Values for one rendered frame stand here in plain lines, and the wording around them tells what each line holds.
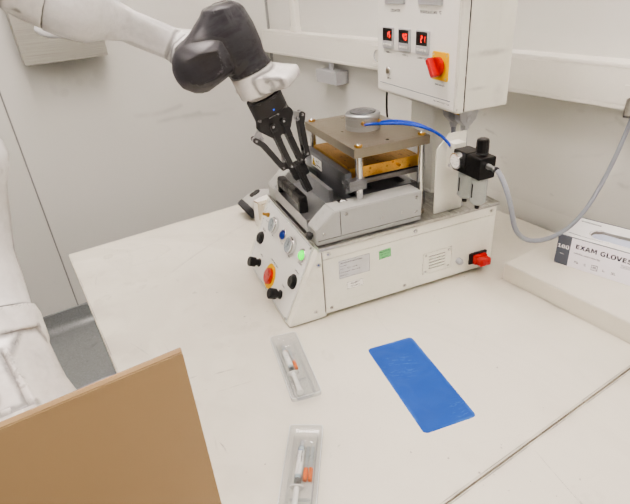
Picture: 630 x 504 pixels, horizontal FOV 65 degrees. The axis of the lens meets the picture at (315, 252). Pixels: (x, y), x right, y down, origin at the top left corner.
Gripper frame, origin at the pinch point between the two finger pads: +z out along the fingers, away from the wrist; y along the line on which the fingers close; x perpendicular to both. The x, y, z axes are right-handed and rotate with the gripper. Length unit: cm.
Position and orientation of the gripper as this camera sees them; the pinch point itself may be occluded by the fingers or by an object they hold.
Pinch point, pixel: (301, 176)
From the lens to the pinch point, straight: 113.7
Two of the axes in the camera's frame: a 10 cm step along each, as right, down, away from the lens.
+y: -8.5, 5.2, -1.1
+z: 3.8, 7.4, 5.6
